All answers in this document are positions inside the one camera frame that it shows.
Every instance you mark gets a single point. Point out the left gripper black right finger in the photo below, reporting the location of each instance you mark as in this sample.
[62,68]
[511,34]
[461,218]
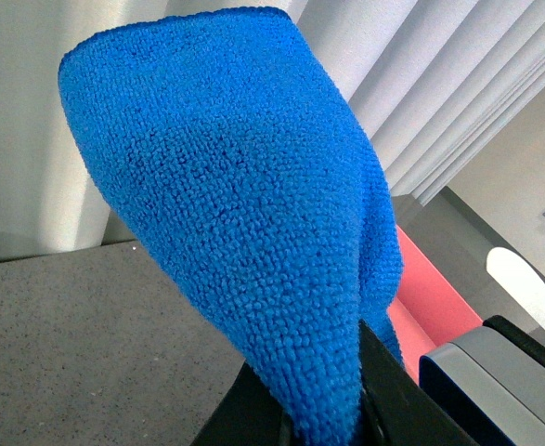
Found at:
[394,410]

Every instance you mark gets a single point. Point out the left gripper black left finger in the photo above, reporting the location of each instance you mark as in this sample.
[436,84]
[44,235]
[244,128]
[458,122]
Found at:
[247,415]

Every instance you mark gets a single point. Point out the blue microfiber cloth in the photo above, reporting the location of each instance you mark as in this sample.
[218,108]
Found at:
[223,145]

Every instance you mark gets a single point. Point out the pink plastic tray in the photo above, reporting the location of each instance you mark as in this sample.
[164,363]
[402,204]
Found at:
[427,312]

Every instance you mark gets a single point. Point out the grey black device box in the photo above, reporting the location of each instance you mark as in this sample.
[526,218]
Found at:
[491,382]

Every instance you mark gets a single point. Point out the white rounded object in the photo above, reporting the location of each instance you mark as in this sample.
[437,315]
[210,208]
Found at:
[519,280]

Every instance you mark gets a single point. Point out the white pleated curtain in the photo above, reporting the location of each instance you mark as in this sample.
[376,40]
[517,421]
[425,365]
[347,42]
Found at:
[431,82]

